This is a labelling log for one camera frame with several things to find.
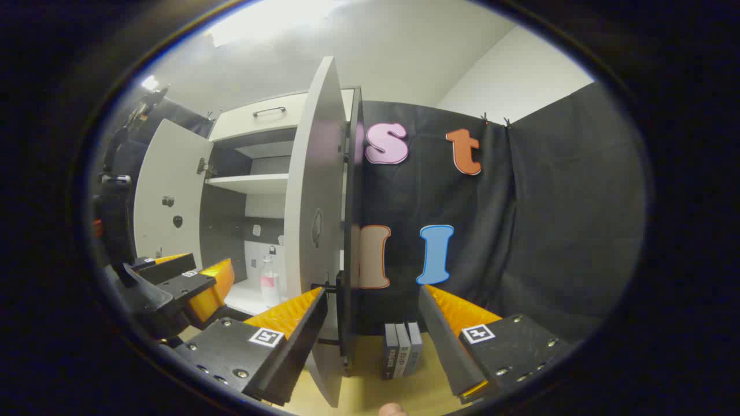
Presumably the white cabinet drawer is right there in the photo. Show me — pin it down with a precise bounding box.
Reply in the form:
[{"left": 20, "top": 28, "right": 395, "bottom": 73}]
[{"left": 208, "top": 88, "right": 354, "bottom": 143}]

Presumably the white cabinet door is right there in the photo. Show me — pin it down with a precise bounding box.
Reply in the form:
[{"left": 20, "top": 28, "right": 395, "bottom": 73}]
[
  {"left": 282, "top": 56, "right": 363, "bottom": 408},
  {"left": 133, "top": 118, "right": 213, "bottom": 272}
]

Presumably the white cabinet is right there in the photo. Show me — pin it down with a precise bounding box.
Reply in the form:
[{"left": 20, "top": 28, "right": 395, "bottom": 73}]
[{"left": 199, "top": 87, "right": 354, "bottom": 317}]

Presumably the black backdrop cloth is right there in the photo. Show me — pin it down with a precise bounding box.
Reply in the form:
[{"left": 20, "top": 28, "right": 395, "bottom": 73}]
[{"left": 95, "top": 81, "right": 646, "bottom": 347}]

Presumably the small blue grey box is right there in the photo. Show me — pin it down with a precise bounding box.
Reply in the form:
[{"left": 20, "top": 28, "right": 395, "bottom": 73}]
[{"left": 406, "top": 321, "right": 423, "bottom": 373}]

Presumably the white cabinet shelf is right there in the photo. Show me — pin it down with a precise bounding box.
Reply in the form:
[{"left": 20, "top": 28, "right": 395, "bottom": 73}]
[{"left": 205, "top": 173, "right": 290, "bottom": 195}]

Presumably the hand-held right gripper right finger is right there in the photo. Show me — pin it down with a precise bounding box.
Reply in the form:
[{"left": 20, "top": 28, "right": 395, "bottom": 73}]
[{"left": 417, "top": 284, "right": 580, "bottom": 405}]

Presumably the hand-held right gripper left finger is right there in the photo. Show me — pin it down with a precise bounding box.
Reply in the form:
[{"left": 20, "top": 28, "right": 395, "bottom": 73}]
[{"left": 172, "top": 287, "right": 328, "bottom": 407}]

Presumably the clear bottle pink label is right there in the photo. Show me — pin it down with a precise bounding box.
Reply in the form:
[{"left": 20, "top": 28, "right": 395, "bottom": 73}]
[{"left": 259, "top": 256, "right": 282, "bottom": 307}]

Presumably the dark tripod stand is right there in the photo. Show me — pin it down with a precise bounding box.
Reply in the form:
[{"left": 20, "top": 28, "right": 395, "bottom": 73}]
[{"left": 98, "top": 86, "right": 169, "bottom": 191}]

